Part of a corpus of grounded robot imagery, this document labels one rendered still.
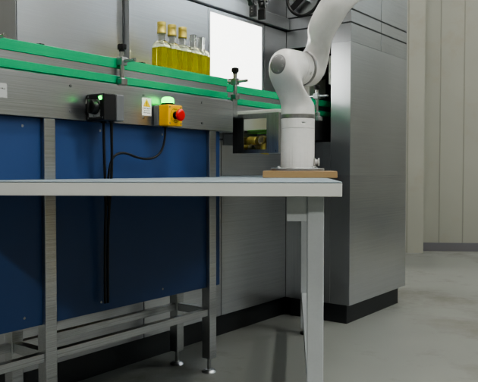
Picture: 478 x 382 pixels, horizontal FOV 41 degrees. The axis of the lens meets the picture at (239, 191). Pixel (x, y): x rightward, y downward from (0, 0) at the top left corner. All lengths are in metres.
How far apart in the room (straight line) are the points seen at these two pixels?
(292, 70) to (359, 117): 1.16
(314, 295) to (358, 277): 1.79
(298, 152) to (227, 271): 0.97
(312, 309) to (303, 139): 0.82
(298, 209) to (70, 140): 0.77
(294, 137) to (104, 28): 0.82
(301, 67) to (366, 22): 1.26
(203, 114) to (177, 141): 0.16
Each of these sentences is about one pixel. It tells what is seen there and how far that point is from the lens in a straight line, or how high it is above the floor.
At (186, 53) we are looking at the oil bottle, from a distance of 2.56.
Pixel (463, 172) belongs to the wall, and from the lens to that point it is 6.50.
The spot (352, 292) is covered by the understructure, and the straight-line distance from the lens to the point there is 3.32.
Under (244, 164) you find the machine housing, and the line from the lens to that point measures 3.12.
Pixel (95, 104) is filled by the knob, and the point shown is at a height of 0.97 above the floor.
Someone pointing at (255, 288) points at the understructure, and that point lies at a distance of 3.25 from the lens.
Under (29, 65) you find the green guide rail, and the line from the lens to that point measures 1.93.
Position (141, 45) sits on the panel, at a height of 1.26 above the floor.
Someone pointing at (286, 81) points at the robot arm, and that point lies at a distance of 2.24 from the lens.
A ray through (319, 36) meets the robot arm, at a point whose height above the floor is 1.23.
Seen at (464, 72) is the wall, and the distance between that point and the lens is 6.57.
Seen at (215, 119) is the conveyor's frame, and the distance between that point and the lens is 2.46.
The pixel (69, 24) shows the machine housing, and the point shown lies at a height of 1.29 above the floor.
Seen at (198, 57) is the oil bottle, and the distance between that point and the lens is 2.61.
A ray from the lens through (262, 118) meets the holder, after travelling 2.53.
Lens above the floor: 0.78
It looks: 2 degrees down
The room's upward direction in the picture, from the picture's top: straight up
